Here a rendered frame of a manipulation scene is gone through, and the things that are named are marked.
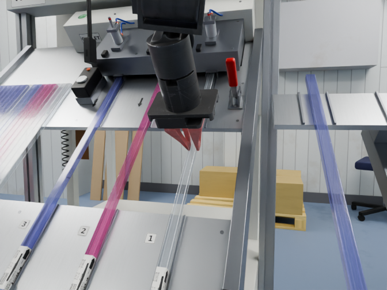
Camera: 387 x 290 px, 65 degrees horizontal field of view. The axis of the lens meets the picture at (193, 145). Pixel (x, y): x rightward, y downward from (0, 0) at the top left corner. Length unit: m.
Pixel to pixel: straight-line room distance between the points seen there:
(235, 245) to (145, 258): 0.12
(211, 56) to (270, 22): 0.23
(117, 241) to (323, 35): 3.32
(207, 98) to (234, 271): 0.25
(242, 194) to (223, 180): 2.82
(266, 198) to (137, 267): 0.46
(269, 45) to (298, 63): 2.71
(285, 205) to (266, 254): 2.01
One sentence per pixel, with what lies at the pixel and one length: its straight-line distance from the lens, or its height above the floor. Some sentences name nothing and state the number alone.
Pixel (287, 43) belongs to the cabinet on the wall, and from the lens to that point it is 3.55.
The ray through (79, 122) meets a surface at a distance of 0.69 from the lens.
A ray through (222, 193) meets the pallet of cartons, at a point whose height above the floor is 0.19.
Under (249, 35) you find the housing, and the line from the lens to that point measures 0.77.
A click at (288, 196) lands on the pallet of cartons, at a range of 2.84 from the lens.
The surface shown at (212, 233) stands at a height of 0.83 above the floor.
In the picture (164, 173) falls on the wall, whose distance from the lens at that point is 4.04.
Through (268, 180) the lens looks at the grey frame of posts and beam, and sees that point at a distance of 0.81.
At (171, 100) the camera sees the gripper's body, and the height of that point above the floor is 1.02.
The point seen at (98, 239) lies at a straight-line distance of 0.47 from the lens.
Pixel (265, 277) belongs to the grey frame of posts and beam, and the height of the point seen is 0.57.
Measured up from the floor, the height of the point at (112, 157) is 0.82.
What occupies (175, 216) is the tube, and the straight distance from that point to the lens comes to 0.45.
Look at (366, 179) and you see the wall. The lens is 3.93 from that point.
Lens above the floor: 1.00
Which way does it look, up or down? 5 degrees down
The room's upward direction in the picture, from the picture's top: straight up
